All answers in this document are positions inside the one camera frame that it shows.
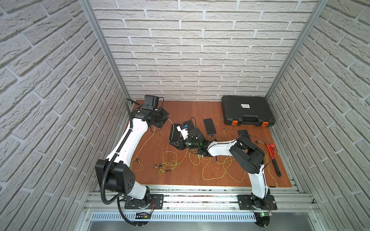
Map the dark phone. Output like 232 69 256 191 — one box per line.
203 118 217 136

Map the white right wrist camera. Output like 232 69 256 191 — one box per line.
176 124 189 140

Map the black plastic tool case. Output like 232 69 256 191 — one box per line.
221 95 275 127

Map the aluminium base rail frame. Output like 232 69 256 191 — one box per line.
75 180 329 231

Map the red handle tool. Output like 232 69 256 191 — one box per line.
266 142 282 177

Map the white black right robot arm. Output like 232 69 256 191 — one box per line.
170 130 271 210

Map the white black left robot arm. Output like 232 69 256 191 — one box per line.
95 95 169 209

